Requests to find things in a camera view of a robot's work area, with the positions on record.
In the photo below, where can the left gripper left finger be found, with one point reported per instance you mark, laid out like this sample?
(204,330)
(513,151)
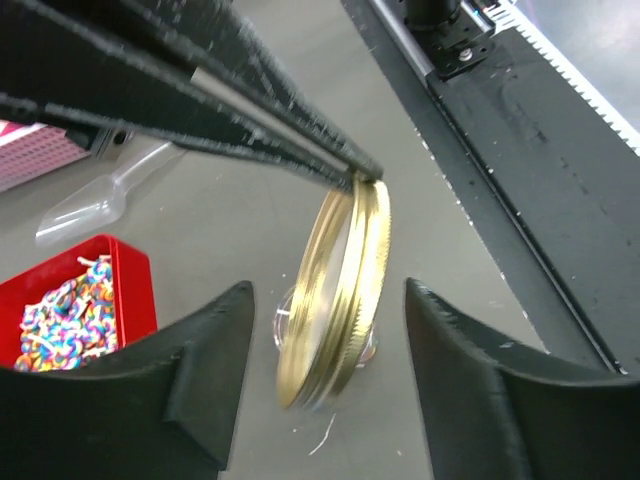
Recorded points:
(164,407)

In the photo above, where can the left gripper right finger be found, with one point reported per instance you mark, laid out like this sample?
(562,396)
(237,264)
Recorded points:
(495,408)

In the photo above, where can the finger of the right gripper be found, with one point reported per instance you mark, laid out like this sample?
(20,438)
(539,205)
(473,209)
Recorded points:
(58,71)
(284,129)

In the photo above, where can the clear plastic scoop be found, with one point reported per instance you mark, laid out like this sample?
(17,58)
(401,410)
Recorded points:
(103,200)

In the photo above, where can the round cream jar lid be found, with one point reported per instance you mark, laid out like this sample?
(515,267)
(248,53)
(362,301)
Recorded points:
(336,296)

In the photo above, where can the white basket of clothes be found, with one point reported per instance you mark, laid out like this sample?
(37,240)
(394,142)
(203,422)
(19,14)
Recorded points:
(28,152)

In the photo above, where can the red tray of swirl lollipops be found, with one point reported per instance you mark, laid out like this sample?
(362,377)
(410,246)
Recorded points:
(83,303)

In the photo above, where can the clear glass jar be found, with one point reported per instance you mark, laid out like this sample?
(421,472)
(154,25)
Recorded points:
(281,320)

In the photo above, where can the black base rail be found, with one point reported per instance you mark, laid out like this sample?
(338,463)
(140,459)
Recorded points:
(546,168)

